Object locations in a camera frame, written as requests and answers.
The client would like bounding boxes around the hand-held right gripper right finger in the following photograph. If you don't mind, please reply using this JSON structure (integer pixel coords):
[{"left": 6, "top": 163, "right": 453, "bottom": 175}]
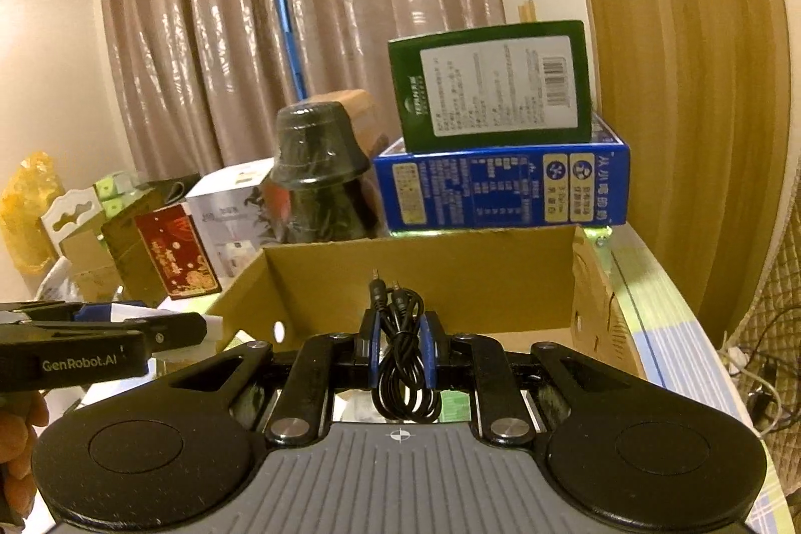
[{"left": 421, "top": 312, "right": 628, "bottom": 445}]

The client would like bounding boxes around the white appliance box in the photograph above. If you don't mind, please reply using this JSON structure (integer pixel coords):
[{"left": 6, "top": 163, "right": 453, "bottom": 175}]
[{"left": 185, "top": 159, "right": 280, "bottom": 280}]

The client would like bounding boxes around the tangle of cables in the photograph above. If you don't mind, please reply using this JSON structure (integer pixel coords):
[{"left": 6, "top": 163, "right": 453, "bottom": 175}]
[{"left": 718, "top": 315, "right": 792, "bottom": 438}]

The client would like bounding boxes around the plain brown box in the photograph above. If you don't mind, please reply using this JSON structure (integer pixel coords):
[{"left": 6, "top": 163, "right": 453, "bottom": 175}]
[{"left": 325, "top": 89, "right": 393, "bottom": 155}]

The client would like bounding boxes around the red and gold box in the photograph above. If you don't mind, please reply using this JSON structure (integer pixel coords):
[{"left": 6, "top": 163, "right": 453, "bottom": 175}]
[{"left": 133, "top": 202, "right": 224, "bottom": 301}]

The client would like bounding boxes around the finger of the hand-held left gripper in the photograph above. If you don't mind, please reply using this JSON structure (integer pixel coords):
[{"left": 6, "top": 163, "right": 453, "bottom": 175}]
[
  {"left": 0, "top": 312, "right": 209, "bottom": 351},
  {"left": 0, "top": 301, "right": 159, "bottom": 324}
]

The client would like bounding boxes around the brown cardboard box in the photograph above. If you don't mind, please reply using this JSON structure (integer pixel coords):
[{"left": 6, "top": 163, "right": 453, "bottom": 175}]
[{"left": 205, "top": 224, "right": 647, "bottom": 386}]

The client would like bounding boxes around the green and white box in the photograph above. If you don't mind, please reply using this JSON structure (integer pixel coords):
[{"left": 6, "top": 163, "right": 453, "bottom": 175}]
[{"left": 93, "top": 170, "right": 154, "bottom": 219}]

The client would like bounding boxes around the black audio cable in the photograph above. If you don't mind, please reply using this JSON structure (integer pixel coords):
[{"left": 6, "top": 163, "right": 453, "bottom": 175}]
[{"left": 365, "top": 269, "right": 443, "bottom": 423}]

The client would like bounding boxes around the beige curtain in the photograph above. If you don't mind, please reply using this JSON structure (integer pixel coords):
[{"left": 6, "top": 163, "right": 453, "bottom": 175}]
[{"left": 99, "top": 0, "right": 509, "bottom": 186}]

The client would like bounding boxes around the person's left hand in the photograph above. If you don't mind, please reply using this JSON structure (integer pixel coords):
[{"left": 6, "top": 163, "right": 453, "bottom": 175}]
[{"left": 0, "top": 391, "right": 51, "bottom": 517}]

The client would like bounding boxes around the wooden wardrobe panel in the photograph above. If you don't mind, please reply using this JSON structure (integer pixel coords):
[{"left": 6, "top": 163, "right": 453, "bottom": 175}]
[{"left": 562, "top": 0, "right": 790, "bottom": 338}]

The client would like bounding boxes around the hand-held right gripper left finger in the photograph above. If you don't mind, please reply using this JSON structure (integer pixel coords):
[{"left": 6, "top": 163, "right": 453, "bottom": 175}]
[{"left": 170, "top": 311, "right": 384, "bottom": 445}]

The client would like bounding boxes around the white and gold cutout box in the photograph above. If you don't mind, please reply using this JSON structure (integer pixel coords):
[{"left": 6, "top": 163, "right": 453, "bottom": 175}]
[{"left": 40, "top": 186, "right": 123, "bottom": 300}]

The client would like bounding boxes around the blue carton box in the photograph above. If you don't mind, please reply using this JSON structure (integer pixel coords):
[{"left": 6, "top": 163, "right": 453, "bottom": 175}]
[{"left": 373, "top": 112, "right": 632, "bottom": 233}]

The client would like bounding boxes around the dark green box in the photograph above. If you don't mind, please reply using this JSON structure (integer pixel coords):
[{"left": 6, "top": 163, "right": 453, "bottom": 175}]
[{"left": 386, "top": 19, "right": 596, "bottom": 155}]

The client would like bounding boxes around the yellow plastic bag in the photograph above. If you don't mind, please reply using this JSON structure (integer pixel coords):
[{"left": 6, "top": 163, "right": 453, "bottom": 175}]
[{"left": 0, "top": 150, "right": 62, "bottom": 276}]

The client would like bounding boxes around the black plastic-wrapped bottle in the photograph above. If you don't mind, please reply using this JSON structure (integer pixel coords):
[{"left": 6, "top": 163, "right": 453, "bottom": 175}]
[{"left": 270, "top": 102, "right": 377, "bottom": 245}]

